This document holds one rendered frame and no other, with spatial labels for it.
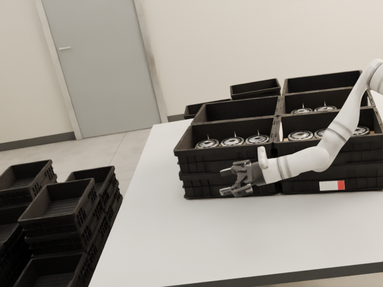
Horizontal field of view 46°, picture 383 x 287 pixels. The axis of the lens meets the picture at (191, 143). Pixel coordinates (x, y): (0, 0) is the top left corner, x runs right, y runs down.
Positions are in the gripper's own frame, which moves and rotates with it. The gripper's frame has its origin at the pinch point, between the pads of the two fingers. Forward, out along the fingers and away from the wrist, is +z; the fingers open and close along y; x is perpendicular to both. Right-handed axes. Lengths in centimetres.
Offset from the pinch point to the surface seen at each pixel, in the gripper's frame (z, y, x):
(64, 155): 227, 255, -124
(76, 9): 170, 333, -8
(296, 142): -24.5, 25.8, -11.2
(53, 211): 115, 61, -42
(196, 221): 18.9, 9.5, -23.4
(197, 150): 13.2, 29.9, -5.9
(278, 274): -11.3, -23.4, -20.5
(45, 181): 136, 96, -44
